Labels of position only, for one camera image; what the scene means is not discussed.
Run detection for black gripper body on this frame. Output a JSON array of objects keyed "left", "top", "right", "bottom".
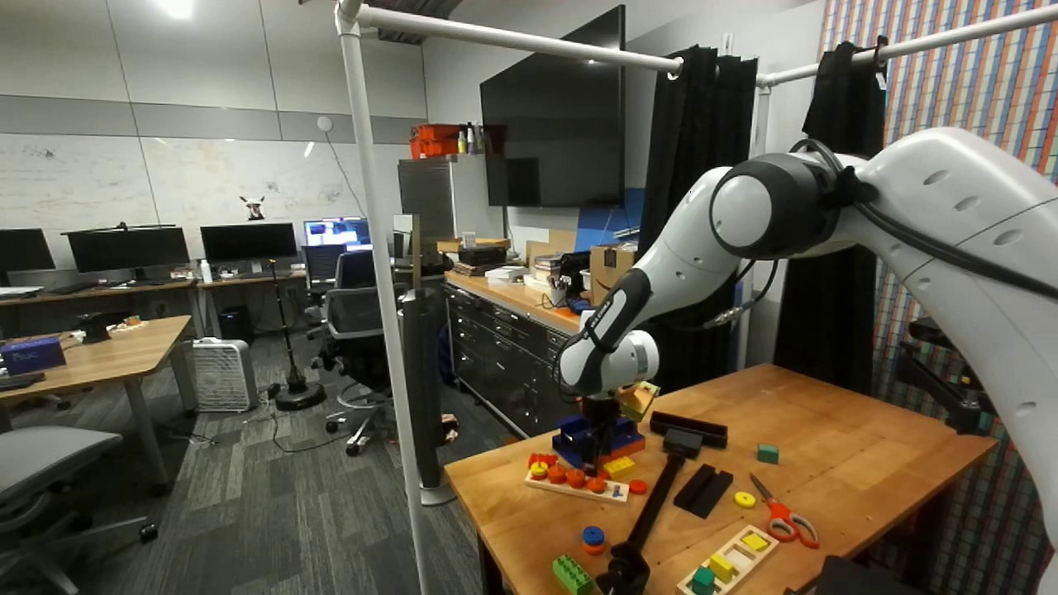
[{"left": 573, "top": 386, "right": 624, "bottom": 430}]

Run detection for blue red toy block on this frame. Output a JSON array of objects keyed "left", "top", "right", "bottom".
[{"left": 551, "top": 413, "right": 648, "bottom": 465}]

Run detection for yellow wooden toy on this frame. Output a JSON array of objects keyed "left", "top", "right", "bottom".
[{"left": 617, "top": 380, "right": 661, "bottom": 425}]

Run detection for black pole with clamp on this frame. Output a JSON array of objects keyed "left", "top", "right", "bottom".
[{"left": 590, "top": 426, "right": 708, "bottom": 595}]

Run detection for dark drawer cabinet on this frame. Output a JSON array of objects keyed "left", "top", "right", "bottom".
[{"left": 443, "top": 269, "right": 588, "bottom": 439}]

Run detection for black rectangular block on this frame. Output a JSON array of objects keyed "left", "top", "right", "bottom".
[{"left": 671, "top": 463, "right": 737, "bottom": 523}]

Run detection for cardboard box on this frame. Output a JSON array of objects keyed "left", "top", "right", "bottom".
[{"left": 588, "top": 243, "right": 641, "bottom": 292}]

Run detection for green toy brick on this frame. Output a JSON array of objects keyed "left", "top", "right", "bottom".
[{"left": 550, "top": 551, "right": 598, "bottom": 595}]

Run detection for colourful toy block set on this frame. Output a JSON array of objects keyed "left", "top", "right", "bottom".
[{"left": 674, "top": 523, "right": 781, "bottom": 595}]

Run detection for black office chair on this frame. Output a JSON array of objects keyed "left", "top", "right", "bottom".
[{"left": 317, "top": 247, "right": 401, "bottom": 456}]

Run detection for black curtain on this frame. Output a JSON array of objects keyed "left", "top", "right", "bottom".
[
  {"left": 639, "top": 45, "right": 759, "bottom": 394},
  {"left": 770, "top": 41, "right": 889, "bottom": 394}
]

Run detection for black floor stand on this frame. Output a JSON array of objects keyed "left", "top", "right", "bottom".
[{"left": 267, "top": 263, "right": 326, "bottom": 413}]

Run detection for orange storage box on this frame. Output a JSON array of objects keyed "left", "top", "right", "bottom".
[{"left": 411, "top": 124, "right": 461, "bottom": 166}]

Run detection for lit computer monitor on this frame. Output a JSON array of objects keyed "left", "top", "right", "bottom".
[{"left": 302, "top": 212, "right": 374, "bottom": 251}]

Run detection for white waste bin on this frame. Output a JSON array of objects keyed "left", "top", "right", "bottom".
[{"left": 189, "top": 334, "right": 257, "bottom": 417}]

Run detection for dark computer monitor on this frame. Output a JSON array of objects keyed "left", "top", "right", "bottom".
[
  {"left": 0, "top": 224, "right": 57, "bottom": 275},
  {"left": 64, "top": 224, "right": 192, "bottom": 275},
  {"left": 199, "top": 221, "right": 302, "bottom": 266}
]

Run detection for wooden office desk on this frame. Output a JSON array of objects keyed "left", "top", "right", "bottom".
[{"left": 0, "top": 315, "right": 195, "bottom": 499}]

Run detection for long wooden desk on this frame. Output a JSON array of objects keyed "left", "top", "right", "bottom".
[{"left": 0, "top": 275, "right": 310, "bottom": 334}]

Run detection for grey office chair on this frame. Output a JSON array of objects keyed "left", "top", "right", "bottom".
[{"left": 0, "top": 425, "right": 159, "bottom": 595}]

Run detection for blue box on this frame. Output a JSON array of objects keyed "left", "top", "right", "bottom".
[{"left": 0, "top": 334, "right": 68, "bottom": 378}]

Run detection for orange grey handled scissors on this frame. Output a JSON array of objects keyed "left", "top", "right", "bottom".
[{"left": 748, "top": 474, "right": 824, "bottom": 551}]

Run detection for white vertical frame pole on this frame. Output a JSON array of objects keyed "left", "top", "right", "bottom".
[{"left": 331, "top": 0, "right": 435, "bottom": 595}]

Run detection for large wall television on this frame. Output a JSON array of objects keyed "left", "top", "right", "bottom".
[{"left": 479, "top": 4, "right": 629, "bottom": 212}]

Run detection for white horizontal frame pole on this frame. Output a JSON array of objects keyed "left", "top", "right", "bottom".
[
  {"left": 756, "top": 4, "right": 1058, "bottom": 90},
  {"left": 350, "top": 0, "right": 687, "bottom": 80}
]

